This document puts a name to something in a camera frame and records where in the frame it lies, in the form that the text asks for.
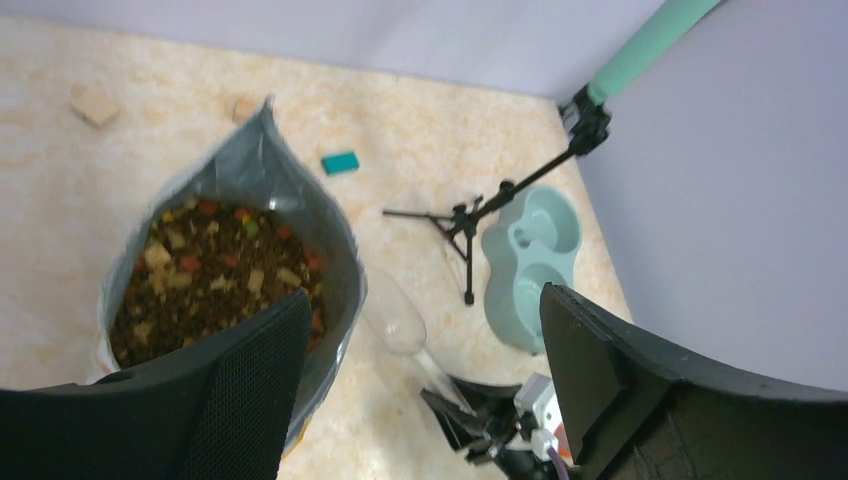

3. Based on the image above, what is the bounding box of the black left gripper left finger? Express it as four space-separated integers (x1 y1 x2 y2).
1 293 312 479

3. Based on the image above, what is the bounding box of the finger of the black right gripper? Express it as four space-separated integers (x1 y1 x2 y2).
420 388 491 452
449 375 522 415

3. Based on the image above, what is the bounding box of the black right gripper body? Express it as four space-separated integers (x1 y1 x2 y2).
465 373 577 479

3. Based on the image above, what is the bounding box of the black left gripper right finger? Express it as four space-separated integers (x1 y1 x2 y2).
540 284 847 479

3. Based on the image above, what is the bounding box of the clear plastic scoop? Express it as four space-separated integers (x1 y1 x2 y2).
362 269 472 413

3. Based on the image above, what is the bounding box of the pink pet food bag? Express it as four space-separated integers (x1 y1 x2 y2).
86 99 367 449

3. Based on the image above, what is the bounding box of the teal double pet bowl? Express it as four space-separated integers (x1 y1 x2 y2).
481 185 582 355

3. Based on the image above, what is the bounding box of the teal rectangular block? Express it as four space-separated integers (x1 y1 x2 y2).
321 151 360 176

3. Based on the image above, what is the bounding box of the black tripod stand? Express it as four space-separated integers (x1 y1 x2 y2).
382 81 611 306

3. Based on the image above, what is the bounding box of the light wooden block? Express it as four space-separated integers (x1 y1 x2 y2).
231 96 264 124

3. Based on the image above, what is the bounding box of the small wooden cube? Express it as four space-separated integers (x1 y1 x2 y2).
70 87 121 128

